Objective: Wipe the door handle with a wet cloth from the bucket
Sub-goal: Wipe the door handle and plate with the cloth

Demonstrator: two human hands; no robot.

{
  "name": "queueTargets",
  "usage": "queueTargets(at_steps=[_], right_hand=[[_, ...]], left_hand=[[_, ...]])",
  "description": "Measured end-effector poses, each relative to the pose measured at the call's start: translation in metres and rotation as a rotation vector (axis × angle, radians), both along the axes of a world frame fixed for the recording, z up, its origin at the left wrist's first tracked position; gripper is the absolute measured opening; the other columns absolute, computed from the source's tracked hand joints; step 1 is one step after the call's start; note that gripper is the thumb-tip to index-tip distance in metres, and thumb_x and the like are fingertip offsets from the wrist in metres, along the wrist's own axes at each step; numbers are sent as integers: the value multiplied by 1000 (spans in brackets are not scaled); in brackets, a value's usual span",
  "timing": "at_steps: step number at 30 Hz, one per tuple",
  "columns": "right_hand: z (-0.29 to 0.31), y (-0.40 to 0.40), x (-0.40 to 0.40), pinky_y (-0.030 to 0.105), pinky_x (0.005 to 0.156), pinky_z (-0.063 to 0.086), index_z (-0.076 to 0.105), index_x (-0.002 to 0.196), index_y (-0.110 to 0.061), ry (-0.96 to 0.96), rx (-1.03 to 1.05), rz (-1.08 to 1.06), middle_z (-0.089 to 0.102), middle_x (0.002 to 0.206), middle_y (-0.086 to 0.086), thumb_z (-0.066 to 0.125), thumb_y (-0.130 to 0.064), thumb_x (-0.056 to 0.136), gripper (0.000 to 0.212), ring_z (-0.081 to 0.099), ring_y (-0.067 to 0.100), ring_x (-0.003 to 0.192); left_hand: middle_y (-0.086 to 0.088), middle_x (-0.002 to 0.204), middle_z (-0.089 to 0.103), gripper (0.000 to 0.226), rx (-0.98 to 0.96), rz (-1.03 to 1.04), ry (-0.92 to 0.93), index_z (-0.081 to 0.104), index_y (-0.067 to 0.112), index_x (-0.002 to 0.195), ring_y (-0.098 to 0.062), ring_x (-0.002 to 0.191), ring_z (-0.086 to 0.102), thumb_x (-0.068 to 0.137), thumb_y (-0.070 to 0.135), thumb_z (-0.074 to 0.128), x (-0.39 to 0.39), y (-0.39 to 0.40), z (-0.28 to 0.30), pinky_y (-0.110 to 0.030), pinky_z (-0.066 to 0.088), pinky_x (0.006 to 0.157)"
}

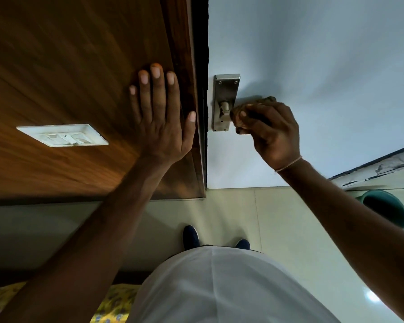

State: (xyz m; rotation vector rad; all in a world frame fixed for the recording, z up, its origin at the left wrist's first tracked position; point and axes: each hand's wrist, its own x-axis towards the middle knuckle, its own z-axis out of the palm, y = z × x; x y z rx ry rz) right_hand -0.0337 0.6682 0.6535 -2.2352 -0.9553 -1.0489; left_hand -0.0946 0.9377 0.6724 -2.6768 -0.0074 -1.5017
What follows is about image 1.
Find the person's white shirt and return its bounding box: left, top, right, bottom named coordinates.
left=126, top=246, right=341, bottom=323

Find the person's left navy shoe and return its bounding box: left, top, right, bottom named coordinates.
left=182, top=225, right=201, bottom=251

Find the person's right forearm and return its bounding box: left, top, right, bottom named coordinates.
left=277, top=159, right=404, bottom=323

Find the pale thread wrist bracelet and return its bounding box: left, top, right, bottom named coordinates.
left=274, top=156, right=303, bottom=173

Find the white switch plate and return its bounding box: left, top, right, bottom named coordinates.
left=16, top=123, right=110, bottom=148

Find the person's right hand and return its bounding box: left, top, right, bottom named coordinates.
left=229, top=101, right=302, bottom=172

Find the yellow patterned bedsheet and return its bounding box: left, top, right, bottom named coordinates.
left=0, top=281, right=141, bottom=323

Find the silver metal door handle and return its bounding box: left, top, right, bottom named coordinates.
left=212, top=74, right=242, bottom=132

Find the teal plastic bucket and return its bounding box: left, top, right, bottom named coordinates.
left=355, top=190, right=404, bottom=230

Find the person's left forearm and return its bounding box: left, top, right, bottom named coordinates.
left=0, top=154, right=176, bottom=323

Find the person's left hand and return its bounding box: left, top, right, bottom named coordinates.
left=128, top=63, right=197, bottom=165

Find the brown cleaning cloth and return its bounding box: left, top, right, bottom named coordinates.
left=229, top=96, right=277, bottom=128

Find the white door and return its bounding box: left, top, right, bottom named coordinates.
left=207, top=0, right=404, bottom=189

